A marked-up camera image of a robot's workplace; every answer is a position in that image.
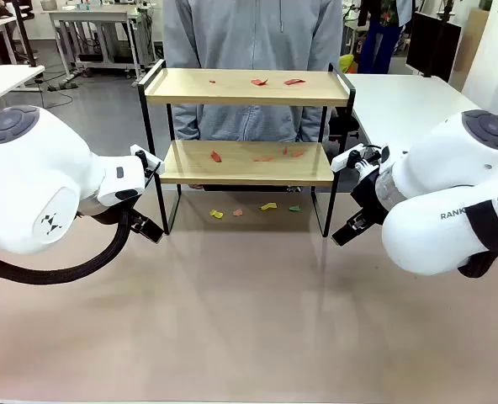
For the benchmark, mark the long red paper scrap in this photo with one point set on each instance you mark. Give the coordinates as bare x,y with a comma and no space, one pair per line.
294,82

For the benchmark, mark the white side table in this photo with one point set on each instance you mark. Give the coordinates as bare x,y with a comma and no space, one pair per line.
5,80

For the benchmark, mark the large white curved table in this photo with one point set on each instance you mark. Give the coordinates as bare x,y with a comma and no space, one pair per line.
400,101

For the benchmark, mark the yellow-green object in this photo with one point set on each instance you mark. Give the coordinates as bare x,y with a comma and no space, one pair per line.
346,62

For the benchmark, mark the salmon red paper strip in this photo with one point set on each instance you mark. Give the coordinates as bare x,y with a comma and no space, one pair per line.
262,159

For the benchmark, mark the black monitor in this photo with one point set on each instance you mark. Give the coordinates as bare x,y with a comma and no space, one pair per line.
432,42

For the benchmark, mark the salmon paper scrap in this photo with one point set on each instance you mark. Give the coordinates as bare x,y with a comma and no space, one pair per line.
238,213

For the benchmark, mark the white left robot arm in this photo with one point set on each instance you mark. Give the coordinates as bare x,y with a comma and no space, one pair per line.
30,177

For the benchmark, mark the elongated yellow paper scrap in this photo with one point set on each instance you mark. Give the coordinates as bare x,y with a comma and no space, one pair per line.
269,206

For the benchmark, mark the curled red paper scrap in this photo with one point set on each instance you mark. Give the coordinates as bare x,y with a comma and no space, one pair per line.
258,82

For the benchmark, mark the person's left forearm grey sleeve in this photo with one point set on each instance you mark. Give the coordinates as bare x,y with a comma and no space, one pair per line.
314,122

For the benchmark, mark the power strip on floor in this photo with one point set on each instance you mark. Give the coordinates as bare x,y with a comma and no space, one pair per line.
64,86

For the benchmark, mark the person's right forearm grey sleeve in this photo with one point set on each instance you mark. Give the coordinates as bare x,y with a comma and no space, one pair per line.
183,122

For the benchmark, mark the person in grey hoodie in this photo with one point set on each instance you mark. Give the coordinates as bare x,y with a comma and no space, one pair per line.
253,33

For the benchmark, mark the two-tier wood metal shelf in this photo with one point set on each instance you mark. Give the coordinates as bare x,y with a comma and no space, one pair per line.
249,92

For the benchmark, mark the black metal post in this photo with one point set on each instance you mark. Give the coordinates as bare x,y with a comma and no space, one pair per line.
26,38

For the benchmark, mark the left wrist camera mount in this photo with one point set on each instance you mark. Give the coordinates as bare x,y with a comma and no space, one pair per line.
148,160

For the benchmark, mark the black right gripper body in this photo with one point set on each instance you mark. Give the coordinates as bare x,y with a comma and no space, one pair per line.
367,193

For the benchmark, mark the squarish yellow paper scrap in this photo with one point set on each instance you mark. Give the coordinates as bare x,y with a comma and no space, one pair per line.
216,214

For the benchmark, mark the grey metal workbench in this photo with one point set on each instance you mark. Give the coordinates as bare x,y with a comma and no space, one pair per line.
89,14

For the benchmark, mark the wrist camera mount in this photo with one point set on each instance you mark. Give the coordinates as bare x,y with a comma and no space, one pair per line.
148,160
358,157

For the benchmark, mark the orange paper scrap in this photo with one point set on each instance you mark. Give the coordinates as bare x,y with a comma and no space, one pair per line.
297,154

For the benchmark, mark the brown cardboard panel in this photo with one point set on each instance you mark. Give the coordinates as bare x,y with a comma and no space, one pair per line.
472,42

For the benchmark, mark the person in blue trousers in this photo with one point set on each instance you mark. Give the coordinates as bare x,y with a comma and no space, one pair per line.
379,46

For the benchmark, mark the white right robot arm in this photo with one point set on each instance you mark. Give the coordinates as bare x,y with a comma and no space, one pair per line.
442,168

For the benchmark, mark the green paper scrap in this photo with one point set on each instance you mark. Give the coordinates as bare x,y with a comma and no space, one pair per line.
294,208

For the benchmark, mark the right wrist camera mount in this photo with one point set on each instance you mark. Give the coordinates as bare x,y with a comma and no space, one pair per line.
358,157

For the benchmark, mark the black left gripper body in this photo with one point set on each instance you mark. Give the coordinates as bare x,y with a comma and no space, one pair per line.
111,216

